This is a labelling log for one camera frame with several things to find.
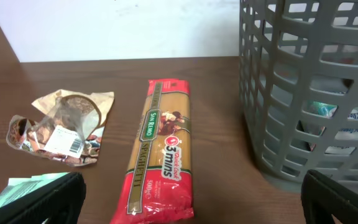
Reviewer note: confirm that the crumpled beige mushroom bag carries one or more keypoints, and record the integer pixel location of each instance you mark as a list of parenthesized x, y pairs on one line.
[(71, 130)]

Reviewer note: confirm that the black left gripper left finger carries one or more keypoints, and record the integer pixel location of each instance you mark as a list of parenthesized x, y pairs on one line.
[(59, 202)]

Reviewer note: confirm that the small light teal packet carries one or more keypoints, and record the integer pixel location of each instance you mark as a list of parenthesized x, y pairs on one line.
[(19, 187)]

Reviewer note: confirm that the Kleenex tissue multipack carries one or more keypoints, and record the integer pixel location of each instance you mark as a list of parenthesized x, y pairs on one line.
[(324, 126)]

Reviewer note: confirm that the San Remo spaghetti packet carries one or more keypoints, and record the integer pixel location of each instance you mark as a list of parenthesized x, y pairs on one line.
[(158, 184)]

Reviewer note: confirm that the grey plastic basket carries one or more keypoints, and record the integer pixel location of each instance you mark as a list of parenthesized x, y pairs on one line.
[(290, 52)]

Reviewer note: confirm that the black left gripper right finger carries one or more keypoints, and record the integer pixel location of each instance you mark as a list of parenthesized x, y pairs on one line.
[(323, 200)]

